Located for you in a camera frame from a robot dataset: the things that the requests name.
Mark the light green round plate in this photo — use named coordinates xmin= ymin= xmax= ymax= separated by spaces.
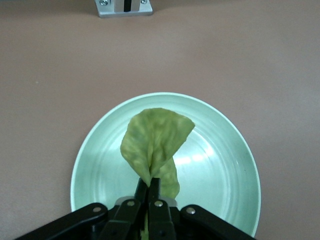
xmin=70 ymin=92 xmax=262 ymax=239

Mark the brown table mat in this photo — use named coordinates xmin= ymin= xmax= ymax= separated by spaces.
xmin=0 ymin=0 xmax=320 ymax=240

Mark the green lettuce leaf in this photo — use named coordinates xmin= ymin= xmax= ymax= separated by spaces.
xmin=120 ymin=107 xmax=196 ymax=240

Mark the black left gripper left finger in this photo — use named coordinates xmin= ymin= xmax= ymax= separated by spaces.
xmin=14 ymin=177 xmax=149 ymax=240

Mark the silver camera mount bracket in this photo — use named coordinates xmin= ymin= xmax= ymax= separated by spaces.
xmin=94 ymin=0 xmax=154 ymax=19

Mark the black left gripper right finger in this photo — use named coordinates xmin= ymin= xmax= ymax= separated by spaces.
xmin=148 ymin=177 xmax=256 ymax=240

